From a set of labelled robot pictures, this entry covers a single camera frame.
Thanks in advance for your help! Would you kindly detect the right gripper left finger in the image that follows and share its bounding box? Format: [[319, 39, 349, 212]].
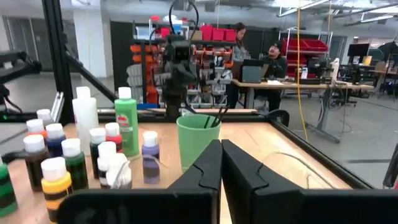
[[57, 139, 223, 224]]

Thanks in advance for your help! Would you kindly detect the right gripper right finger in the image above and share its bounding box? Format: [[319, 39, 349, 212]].
[[221, 139, 398, 224]]

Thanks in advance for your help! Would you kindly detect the purple paint bottle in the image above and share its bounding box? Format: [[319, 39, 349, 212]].
[[141, 130, 161, 185]]

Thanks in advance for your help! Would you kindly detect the tall light green paint bottle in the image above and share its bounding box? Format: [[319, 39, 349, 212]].
[[114, 86, 141, 159]]

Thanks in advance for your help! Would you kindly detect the red paint bottle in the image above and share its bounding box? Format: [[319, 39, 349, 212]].
[[104, 121, 124, 154]]

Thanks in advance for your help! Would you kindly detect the yellow paint bottle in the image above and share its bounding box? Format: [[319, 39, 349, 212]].
[[40, 156, 73, 223]]

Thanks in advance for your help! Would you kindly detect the tall white bottle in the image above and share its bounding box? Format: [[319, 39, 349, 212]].
[[72, 86, 100, 156]]

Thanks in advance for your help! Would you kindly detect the blue paint bottle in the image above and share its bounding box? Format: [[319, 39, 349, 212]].
[[45, 123, 67, 158]]

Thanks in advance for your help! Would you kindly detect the brown paint bottle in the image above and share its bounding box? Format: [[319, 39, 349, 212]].
[[22, 134, 51, 192]]

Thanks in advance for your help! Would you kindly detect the grey paint bottle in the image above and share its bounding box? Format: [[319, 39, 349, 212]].
[[36, 108, 54, 127]]

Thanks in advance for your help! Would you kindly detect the orange paint bottle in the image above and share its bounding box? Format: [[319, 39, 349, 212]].
[[25, 118, 49, 140]]

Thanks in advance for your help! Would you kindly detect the bright green paint bottle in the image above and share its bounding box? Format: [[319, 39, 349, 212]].
[[0, 155, 19, 218]]

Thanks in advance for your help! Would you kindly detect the green plastic cup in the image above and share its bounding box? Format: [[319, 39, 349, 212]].
[[175, 113, 223, 174]]

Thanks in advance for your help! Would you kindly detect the black table clamp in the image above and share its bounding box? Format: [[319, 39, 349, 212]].
[[1, 148, 30, 164], [266, 108, 290, 128]]

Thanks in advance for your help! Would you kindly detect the wooden office desk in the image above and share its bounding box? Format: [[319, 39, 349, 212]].
[[231, 78, 376, 144]]

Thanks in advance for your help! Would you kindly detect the grey laptop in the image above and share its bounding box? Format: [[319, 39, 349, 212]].
[[240, 58, 266, 84]]

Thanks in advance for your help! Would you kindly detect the parts shelf with bins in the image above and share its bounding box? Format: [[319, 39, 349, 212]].
[[109, 14, 239, 110]]

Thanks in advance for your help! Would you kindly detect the person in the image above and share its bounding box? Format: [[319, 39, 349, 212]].
[[226, 21, 251, 110], [254, 39, 289, 112]]

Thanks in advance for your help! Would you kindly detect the white plastic jug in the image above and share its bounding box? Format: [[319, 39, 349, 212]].
[[328, 57, 340, 80]]

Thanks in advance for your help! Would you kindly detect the red bin rack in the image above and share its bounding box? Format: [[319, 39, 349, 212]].
[[279, 27, 330, 79]]

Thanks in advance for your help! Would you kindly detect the black computer monitor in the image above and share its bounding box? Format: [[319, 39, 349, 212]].
[[347, 42, 371, 65]]

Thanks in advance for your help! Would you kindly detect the yellow hanging cable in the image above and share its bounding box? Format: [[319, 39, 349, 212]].
[[296, 0, 309, 142]]

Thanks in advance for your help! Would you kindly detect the silver angle bracket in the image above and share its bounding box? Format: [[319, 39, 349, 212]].
[[50, 91, 65, 123]]

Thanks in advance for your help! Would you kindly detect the black aluminium table frame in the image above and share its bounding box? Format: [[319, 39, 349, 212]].
[[0, 0, 376, 190]]

